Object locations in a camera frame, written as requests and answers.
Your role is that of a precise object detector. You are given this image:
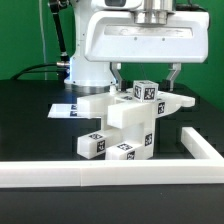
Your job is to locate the white chair seat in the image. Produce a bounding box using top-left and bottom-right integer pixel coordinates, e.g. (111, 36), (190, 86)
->
(101, 84), (158, 160)

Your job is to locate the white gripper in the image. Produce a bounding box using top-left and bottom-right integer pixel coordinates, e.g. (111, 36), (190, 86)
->
(85, 11), (209, 92)

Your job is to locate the white chair back frame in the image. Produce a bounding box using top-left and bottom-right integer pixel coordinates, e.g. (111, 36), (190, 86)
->
(77, 89), (195, 129)

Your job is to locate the white L-shaped fence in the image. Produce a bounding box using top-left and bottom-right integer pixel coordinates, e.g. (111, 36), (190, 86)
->
(0, 127), (224, 188)

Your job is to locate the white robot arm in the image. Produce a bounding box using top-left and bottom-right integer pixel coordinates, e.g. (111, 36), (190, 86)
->
(65, 0), (210, 92)

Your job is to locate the black cable bundle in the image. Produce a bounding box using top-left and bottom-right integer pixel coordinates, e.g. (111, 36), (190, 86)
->
(10, 0), (72, 80)

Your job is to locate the white marker sheet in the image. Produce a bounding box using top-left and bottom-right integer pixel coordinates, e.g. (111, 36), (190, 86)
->
(48, 104), (100, 119)

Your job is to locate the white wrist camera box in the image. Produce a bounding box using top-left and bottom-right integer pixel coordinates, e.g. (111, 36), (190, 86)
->
(91, 0), (143, 10)

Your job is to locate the small white tag cube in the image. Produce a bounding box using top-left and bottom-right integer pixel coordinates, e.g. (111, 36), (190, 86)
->
(133, 80), (158, 102)

